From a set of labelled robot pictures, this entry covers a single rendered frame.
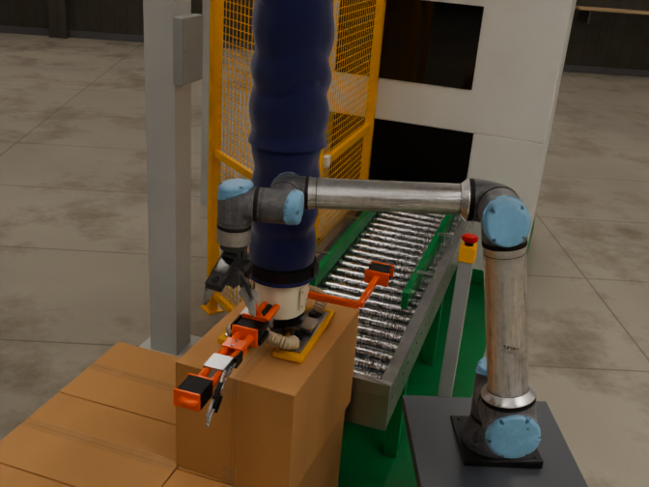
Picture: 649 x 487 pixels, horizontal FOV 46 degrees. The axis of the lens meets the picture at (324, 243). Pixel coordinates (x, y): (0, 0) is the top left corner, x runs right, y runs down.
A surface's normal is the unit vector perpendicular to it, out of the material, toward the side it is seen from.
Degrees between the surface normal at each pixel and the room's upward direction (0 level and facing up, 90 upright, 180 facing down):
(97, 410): 0
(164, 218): 90
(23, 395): 0
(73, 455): 0
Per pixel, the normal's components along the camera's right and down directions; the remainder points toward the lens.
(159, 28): -0.32, 0.36
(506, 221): -0.07, 0.22
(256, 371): 0.07, -0.91
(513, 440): -0.04, 0.43
